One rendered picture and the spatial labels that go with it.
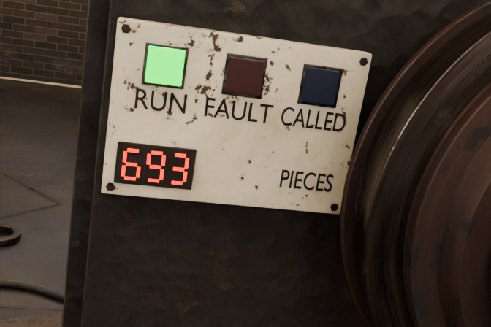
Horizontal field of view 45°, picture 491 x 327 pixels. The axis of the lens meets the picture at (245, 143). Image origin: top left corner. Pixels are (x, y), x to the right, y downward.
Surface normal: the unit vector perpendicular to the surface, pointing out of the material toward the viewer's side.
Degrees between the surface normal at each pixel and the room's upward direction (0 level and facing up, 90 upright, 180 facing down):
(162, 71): 90
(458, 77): 90
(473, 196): 81
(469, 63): 90
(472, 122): 90
